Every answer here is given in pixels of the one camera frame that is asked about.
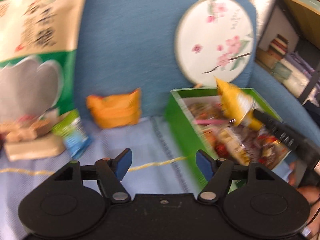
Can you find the striped vase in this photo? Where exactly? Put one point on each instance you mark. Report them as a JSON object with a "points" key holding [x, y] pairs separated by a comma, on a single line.
{"points": [[278, 45]]}

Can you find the wooden frame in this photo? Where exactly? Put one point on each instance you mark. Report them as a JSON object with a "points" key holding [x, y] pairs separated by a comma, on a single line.
{"points": [[300, 7]]}

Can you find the orange snack packet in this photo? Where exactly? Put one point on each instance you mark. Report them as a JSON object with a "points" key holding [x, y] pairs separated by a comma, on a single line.
{"points": [[115, 110]]}

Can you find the blue sofa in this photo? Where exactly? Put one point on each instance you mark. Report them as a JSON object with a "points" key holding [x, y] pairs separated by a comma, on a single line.
{"points": [[125, 42]]}

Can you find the large beige green grain pouch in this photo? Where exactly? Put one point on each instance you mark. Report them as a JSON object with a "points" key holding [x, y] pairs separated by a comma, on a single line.
{"points": [[37, 55]]}

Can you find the pile of assorted snack packets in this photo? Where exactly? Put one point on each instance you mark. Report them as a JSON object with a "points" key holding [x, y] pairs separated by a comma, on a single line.
{"points": [[237, 140]]}

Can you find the green cardboard box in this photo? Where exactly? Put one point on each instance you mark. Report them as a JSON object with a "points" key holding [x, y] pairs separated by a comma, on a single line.
{"points": [[185, 135]]}

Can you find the silver foil roll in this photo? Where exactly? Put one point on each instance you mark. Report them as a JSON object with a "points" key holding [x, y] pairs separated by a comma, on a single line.
{"points": [[265, 10]]}

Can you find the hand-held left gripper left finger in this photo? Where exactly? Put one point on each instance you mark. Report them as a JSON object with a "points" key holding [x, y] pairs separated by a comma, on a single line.
{"points": [[123, 163]]}

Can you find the yellow snack packet white label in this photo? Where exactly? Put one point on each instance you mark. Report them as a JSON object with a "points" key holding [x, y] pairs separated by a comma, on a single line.
{"points": [[235, 100]]}

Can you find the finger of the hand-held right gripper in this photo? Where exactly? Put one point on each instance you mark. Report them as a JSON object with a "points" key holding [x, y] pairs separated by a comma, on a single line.
{"points": [[275, 130]]}

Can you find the person's right hand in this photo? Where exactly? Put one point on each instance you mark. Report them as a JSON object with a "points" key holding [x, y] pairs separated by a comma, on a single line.
{"points": [[308, 193]]}

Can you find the round floral paper fan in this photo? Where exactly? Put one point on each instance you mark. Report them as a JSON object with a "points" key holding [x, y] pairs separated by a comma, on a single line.
{"points": [[215, 37]]}

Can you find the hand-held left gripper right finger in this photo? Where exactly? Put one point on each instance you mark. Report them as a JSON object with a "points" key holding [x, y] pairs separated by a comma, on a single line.
{"points": [[205, 165]]}

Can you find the small green blue packet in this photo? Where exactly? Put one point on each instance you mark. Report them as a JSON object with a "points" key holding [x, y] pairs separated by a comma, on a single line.
{"points": [[72, 135]]}

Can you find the light blue striped blanket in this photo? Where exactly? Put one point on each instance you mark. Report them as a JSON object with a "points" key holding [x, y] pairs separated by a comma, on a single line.
{"points": [[152, 142]]}

